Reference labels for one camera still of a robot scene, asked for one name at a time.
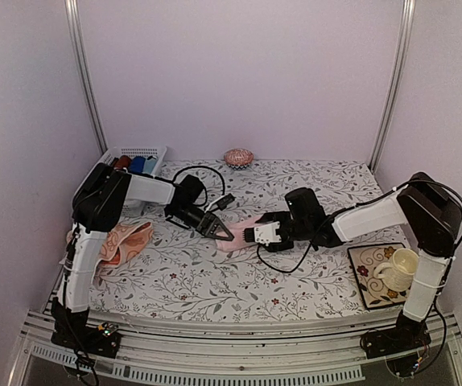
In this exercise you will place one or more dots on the light blue rolled towel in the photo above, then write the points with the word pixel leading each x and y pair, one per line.
pixel 149 166

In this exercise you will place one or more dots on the dark red rolled towel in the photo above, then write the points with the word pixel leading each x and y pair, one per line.
pixel 123 162

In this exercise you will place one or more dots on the aluminium frame post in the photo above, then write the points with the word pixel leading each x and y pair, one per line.
pixel 75 32
pixel 401 53

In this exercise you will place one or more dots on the orange patterned towel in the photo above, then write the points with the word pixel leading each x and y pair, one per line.
pixel 124 243

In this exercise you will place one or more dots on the pink towel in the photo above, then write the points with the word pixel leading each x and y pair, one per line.
pixel 237 229

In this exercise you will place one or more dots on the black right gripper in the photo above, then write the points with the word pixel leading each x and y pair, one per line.
pixel 273 215

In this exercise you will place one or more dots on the right aluminium frame post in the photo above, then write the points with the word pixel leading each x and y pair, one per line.
pixel 401 53

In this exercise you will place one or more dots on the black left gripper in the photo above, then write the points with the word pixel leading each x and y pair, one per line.
pixel 213 224

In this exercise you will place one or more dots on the floral table mat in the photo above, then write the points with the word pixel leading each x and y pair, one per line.
pixel 181 275

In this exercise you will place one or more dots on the patterned ceramic bowl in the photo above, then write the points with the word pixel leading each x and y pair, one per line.
pixel 238 159

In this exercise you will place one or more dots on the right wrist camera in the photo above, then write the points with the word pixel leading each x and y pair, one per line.
pixel 263 234

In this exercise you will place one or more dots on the white plastic basket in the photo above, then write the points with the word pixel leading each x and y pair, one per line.
pixel 134 208

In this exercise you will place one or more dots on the left aluminium frame post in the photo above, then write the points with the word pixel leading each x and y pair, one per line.
pixel 75 32

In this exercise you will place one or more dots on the cream ceramic mug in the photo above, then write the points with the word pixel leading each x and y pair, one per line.
pixel 398 272

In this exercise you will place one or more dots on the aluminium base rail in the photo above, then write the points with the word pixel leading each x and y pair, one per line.
pixel 314 352

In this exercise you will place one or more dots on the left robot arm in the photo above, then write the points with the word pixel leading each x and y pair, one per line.
pixel 96 210

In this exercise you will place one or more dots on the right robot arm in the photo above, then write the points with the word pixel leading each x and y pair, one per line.
pixel 432 211

